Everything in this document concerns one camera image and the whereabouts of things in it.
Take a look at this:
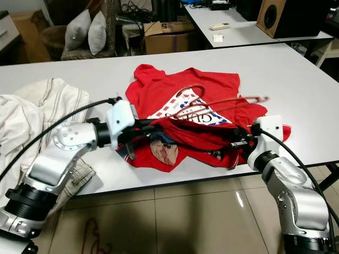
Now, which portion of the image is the red plastic hanger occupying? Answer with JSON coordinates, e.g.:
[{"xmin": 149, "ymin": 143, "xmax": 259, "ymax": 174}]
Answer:
[
  {"xmin": 82, "ymin": 218, "xmax": 113, "ymax": 254},
  {"xmin": 183, "ymin": 81, "xmax": 271, "ymax": 121}
]

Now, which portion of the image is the red shirt with print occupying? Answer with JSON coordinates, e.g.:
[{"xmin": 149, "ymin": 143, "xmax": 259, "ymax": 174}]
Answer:
[{"xmin": 123, "ymin": 63, "xmax": 292, "ymax": 171}]

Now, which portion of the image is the white printed sweatshirt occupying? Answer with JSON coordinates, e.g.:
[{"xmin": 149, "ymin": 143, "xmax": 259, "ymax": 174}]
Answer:
[{"xmin": 0, "ymin": 94, "xmax": 51, "ymax": 165}]

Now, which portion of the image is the open cardboard box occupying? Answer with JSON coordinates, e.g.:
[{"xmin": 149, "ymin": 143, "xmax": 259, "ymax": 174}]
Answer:
[{"xmin": 144, "ymin": 20, "xmax": 197, "ymax": 56}]

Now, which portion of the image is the cream stitched jacket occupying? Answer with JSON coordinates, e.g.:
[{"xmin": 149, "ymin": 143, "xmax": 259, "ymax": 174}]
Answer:
[{"xmin": 12, "ymin": 77, "xmax": 102, "ymax": 213}]

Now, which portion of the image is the grey pillow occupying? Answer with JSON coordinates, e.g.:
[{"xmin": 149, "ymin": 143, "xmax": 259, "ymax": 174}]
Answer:
[
  {"xmin": 66, "ymin": 9, "xmax": 92, "ymax": 53},
  {"xmin": 89, "ymin": 11, "xmax": 108, "ymax": 57}
]

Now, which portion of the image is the brown wicker chair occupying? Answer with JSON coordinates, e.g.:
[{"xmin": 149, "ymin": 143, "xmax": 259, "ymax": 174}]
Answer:
[{"xmin": 42, "ymin": 0, "xmax": 119, "ymax": 62}]

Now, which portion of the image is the white remote control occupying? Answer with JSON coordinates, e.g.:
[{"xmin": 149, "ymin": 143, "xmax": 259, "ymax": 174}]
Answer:
[{"xmin": 209, "ymin": 22, "xmax": 231, "ymax": 31}]

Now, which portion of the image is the white drawer unit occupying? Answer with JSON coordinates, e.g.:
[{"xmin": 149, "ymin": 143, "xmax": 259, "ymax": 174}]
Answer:
[{"xmin": 0, "ymin": 13, "xmax": 14, "ymax": 54}]

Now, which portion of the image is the wooden loudspeaker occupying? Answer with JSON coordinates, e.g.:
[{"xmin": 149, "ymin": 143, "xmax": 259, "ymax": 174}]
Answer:
[{"xmin": 255, "ymin": 0, "xmax": 329, "ymax": 39}]

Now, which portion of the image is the black electronic device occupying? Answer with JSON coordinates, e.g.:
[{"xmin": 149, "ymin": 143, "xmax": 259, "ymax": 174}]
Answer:
[{"xmin": 206, "ymin": 0, "xmax": 231, "ymax": 12}]

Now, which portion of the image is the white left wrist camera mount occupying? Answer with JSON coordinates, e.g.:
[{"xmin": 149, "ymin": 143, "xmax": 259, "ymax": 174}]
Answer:
[{"xmin": 107, "ymin": 98, "xmax": 137, "ymax": 150}]

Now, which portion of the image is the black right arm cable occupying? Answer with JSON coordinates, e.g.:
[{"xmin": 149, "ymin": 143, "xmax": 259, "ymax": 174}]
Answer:
[{"xmin": 258, "ymin": 129, "xmax": 339, "ymax": 252}]

